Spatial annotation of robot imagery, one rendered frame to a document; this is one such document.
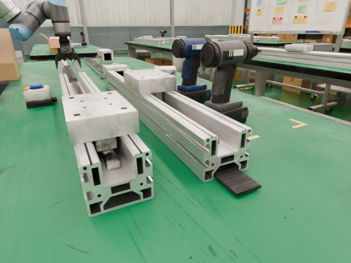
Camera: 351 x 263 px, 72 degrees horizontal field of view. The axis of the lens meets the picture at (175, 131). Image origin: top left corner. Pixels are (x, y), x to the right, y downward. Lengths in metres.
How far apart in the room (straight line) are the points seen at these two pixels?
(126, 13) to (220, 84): 11.98
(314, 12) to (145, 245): 3.47
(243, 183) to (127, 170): 0.19
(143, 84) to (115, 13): 11.78
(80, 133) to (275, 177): 0.34
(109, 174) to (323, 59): 1.78
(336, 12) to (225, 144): 3.09
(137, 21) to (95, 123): 12.32
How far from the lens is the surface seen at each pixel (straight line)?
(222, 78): 0.63
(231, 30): 9.04
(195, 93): 0.84
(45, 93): 0.96
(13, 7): 1.26
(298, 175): 0.50
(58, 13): 1.27
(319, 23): 3.57
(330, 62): 1.97
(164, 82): 0.69
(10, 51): 1.65
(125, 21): 12.54
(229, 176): 0.44
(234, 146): 0.46
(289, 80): 4.68
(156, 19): 13.04
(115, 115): 0.40
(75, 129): 0.39
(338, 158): 0.60
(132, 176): 0.37
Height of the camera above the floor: 1.03
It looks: 23 degrees down
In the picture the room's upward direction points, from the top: 1 degrees counter-clockwise
